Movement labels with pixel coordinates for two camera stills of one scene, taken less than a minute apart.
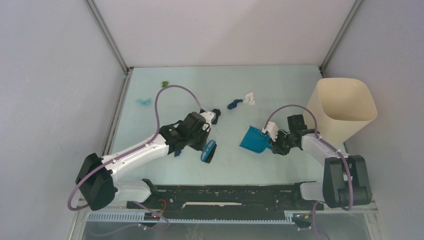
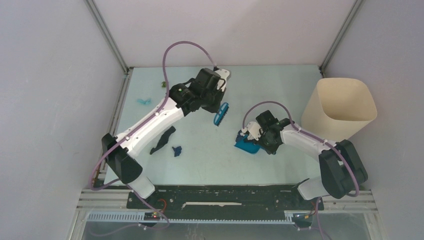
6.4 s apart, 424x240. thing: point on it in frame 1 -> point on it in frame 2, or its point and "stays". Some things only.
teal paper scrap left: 146,102 stays
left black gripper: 200,145 -> 215,108
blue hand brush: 208,151 -> 221,113
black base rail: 235,198 stays
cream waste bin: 342,106 stays
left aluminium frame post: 108,37 stays
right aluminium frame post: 340,36 stays
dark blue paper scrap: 233,104 -> 239,137
